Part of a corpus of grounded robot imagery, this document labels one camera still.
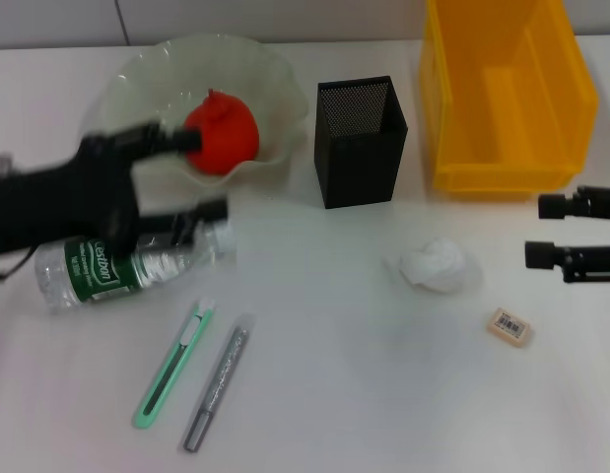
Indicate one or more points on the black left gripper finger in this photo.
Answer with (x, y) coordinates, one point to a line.
(211, 211)

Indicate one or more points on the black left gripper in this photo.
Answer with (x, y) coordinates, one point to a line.
(48, 207)

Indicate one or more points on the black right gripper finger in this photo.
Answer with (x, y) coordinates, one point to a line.
(541, 255)
(553, 207)

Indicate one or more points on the orange fruit with stem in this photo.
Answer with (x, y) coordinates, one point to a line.
(230, 138)

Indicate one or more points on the beige eraser with barcode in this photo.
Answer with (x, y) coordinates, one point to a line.
(509, 327)

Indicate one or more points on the white paper ball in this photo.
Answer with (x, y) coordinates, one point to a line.
(437, 268)

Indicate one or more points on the clear green-label water bottle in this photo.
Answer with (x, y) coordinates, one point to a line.
(88, 276)

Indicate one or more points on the mint green utility knife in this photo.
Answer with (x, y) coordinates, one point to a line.
(156, 389)

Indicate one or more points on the translucent green wavy fruit plate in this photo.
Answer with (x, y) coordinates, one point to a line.
(275, 88)

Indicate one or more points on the black mesh pen holder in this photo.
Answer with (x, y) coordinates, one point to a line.
(359, 167)

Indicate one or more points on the grey silver marker pen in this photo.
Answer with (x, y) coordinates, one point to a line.
(221, 379)

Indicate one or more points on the yellow plastic storage bin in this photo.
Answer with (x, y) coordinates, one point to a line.
(482, 172)

